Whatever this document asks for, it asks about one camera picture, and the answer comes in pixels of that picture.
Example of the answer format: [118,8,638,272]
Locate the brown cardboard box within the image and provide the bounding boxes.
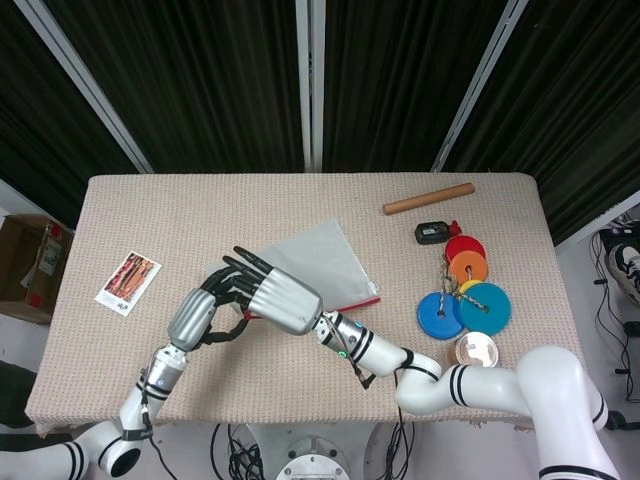
[0,214,76,324]

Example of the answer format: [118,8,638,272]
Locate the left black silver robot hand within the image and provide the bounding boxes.
[166,267,254,351]

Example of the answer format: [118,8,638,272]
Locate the orange plastic disc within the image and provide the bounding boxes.
[448,252,489,284]

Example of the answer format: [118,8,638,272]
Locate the beige woven tablecloth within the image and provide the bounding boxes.
[24,172,601,434]

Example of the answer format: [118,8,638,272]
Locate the black fabric object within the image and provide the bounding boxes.
[0,359,41,430]

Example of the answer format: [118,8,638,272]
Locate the twisted rope with chain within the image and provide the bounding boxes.
[437,252,489,317]

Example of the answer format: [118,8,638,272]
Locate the clear tape roll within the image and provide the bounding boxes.
[452,332,501,369]

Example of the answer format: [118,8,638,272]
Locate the blue plastic disc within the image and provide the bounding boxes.
[416,291,466,344]

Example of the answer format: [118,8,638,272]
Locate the wooden rolling pin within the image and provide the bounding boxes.
[382,182,475,216]

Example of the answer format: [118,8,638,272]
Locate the black pleated curtain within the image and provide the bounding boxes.
[0,0,141,216]
[444,0,640,246]
[322,0,516,174]
[44,0,306,175]

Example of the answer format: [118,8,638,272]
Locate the grey metal frame post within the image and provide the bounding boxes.
[294,0,326,172]
[12,0,154,175]
[432,0,531,173]

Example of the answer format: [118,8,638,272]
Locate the black floor cables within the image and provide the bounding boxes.
[589,219,640,401]

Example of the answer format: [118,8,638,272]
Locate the black cables under table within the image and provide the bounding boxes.
[384,422,416,480]
[209,422,266,480]

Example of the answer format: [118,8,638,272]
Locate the yellow plastic disc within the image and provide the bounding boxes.
[457,279,494,301]

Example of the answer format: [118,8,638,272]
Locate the small black digital device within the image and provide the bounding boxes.
[414,222,450,245]

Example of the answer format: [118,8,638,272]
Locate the clear zip pouch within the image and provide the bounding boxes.
[243,218,381,321]

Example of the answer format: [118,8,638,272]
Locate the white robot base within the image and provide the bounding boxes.
[275,434,351,480]

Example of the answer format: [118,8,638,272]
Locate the white black sneaker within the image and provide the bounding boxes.
[608,243,640,296]

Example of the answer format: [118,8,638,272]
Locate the red plastic disc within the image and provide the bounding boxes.
[444,233,485,264]

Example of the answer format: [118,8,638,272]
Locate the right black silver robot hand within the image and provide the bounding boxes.
[222,244,325,337]

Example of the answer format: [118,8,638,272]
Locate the teal plastic disc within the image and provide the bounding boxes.
[457,282,512,337]

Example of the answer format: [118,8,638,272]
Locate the printed photo card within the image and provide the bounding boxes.
[94,250,162,317]

